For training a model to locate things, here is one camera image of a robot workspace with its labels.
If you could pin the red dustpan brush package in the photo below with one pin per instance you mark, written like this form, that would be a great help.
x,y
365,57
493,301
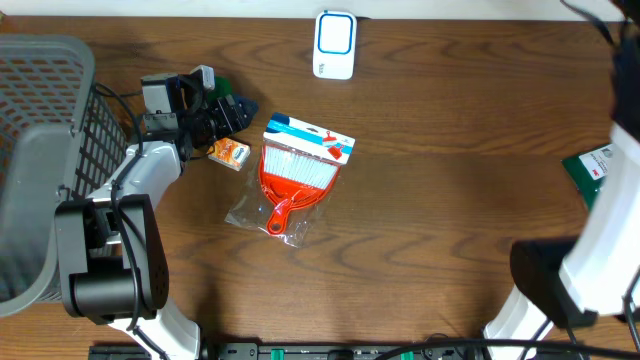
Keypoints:
x,y
298,165

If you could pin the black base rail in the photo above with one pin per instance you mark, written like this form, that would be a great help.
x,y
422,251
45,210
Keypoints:
x,y
252,351

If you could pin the grey plastic mesh basket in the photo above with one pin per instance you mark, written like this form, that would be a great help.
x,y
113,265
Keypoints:
x,y
59,142

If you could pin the green grip gloves package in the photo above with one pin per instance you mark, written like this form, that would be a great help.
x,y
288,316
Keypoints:
x,y
588,170

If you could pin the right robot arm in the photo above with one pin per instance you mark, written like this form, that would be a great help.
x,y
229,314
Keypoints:
x,y
571,283

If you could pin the orange snack box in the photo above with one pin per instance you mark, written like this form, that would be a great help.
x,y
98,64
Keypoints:
x,y
230,153

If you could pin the green lid white jar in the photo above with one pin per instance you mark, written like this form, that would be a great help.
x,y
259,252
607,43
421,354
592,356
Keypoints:
x,y
223,87

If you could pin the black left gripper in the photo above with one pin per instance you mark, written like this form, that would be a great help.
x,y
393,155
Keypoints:
x,y
228,115

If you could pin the white barcode scanner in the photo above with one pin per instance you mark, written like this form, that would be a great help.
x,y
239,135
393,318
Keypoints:
x,y
334,45

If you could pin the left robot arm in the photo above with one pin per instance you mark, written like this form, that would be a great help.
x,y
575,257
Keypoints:
x,y
112,265

